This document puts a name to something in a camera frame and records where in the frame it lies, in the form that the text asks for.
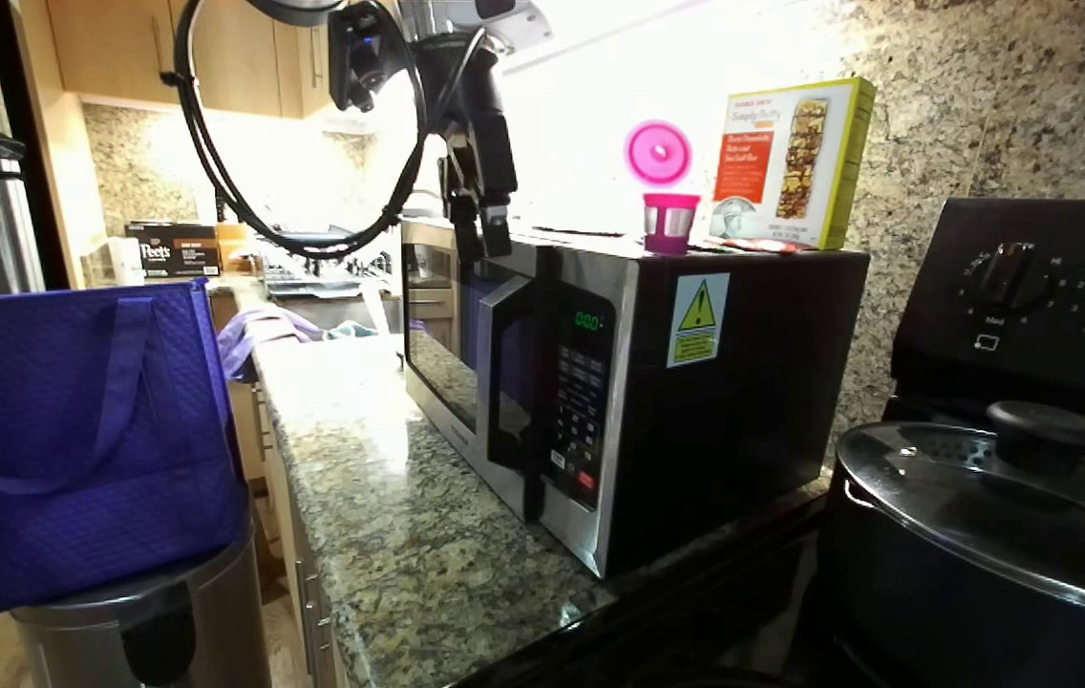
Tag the stainless steel microwave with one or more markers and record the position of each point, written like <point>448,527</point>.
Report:
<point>511,385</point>

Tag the purple insulated bag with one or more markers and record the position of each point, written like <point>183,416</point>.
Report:
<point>69,445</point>

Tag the small black countertop appliance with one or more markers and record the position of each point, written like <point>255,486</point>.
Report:
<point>174,251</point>

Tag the black electric stove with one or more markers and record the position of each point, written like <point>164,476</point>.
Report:
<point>1039,309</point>

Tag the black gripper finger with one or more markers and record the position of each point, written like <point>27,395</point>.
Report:
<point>461,218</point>
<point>499,230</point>

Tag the small red white box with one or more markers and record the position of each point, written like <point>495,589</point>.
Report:
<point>796,165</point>

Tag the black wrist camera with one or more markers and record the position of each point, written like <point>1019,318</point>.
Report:
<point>365,59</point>

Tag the black stainless microwave oven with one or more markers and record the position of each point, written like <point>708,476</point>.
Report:
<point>747,405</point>

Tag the glass pot lid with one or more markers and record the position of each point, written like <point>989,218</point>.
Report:
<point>1014,511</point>

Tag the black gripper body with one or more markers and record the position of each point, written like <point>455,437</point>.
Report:
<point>471,116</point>

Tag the wooden base cabinet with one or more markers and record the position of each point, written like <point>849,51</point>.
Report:
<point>265,459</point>

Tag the dish rack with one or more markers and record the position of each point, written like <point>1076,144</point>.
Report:
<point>313,269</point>

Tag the black cooking pot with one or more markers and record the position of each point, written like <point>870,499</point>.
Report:
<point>950,614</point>

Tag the pink reusable coffee pod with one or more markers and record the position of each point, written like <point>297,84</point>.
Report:
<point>668,216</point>

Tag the stainless steel trash can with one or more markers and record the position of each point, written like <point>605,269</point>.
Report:
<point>211,623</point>

